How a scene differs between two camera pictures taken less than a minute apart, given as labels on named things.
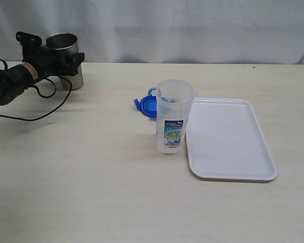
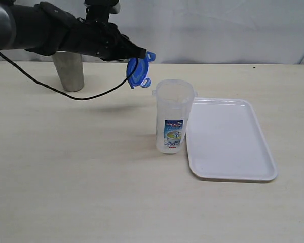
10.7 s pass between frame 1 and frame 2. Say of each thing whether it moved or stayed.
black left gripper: moved
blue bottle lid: moved
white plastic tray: stayed
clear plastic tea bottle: stayed
